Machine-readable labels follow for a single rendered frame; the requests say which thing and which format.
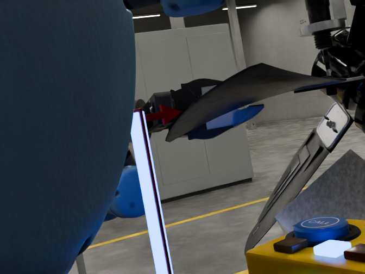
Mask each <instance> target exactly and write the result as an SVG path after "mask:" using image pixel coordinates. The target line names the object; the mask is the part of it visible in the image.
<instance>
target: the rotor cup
mask: <svg viewBox="0 0 365 274"><path fill-rule="evenodd" d="M350 27H351V26H348V27H345V28H343V29H341V30H340V31H338V32H337V33H336V34H334V35H333V36H332V44H333V45H332V46H331V47H330V48H329V49H327V52H328V55H329V56H330V62H329V65H330V69H331V70H332V71H331V75H332V76H333V77H334V78H341V77H342V76H343V75H348V77H349V78H352V77H358V76H364V77H365V46H362V45H355V44H351V43H347V40H348V36H349V32H348V31H347V29H350ZM322 56H324V55H323V51H321V50H320V51H319V53H318V54H317V56H316V59H315V61H314V63H313V66H312V71H311V75H312V76H316V77H324V76H327V75H326V71H324V70H323V69H322V68H320V67H319V66H318V65H317V62H318V61H319V62H321V63H322V64H324V65H325V63H323V58H322ZM336 88H337V94H336V95H330V96H329V97H330V98H332V99H333V100H334V101H335V102H337V103H338V104H339V105H341V106H342V107H343V108H345V109H346V110H355V117H354V122H355V126H356V127H357V128H358V129H359V130H361V131H362V132H364V133H365V82H359V83H353V84H347V85H342V86H336Z"/></svg>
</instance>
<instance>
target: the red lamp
mask: <svg viewBox="0 0 365 274"><path fill-rule="evenodd" d="M343 253H344V258H345V259H347V260H354V261H361V262H365V244H357V245H355V246H353V247H351V248H349V249H347V250H345V251H344V252H343Z"/></svg>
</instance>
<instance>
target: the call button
mask: <svg viewBox="0 0 365 274"><path fill-rule="evenodd" d="M346 219H348V218H343V217H338V216H315V217H313V218H310V219H306V220H303V221H300V222H298V223H297V224H296V225H293V226H294V228H293V229H294V236H295V238H302V239H307V240H308V242H317V241H328V240H333V239H338V238H341V237H343V236H346V235H348V234H349V233H350V230H349V224H348V221H347V220H346Z"/></svg>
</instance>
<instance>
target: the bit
mask: <svg viewBox="0 0 365 274"><path fill-rule="evenodd" d="M323 55H324V56H322V58H323V63H325V68H326V75H327V76H330V75H331V71H330V65H329V62H330V56H329V55H328V52H327V49H325V50H323Z"/></svg>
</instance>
